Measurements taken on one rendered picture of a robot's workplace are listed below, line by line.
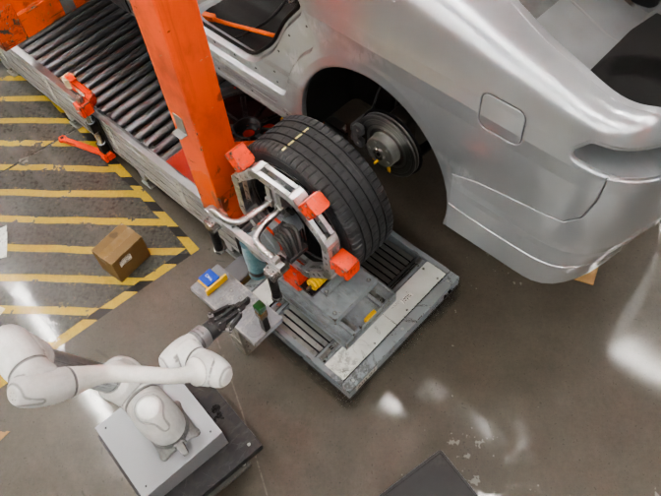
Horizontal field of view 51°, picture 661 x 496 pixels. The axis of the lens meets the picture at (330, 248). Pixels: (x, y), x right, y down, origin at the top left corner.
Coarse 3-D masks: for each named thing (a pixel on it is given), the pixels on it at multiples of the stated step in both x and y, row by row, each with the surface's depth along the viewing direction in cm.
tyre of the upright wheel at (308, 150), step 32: (288, 128) 265; (320, 128) 260; (288, 160) 252; (320, 160) 252; (352, 160) 256; (256, 192) 295; (352, 192) 254; (384, 192) 262; (352, 224) 255; (384, 224) 268
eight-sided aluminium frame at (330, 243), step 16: (240, 176) 271; (256, 176) 259; (272, 176) 259; (240, 192) 283; (288, 192) 251; (304, 192) 251; (240, 208) 295; (256, 224) 296; (320, 224) 257; (320, 240) 256; (336, 240) 258; (304, 256) 295; (304, 272) 290; (320, 272) 278
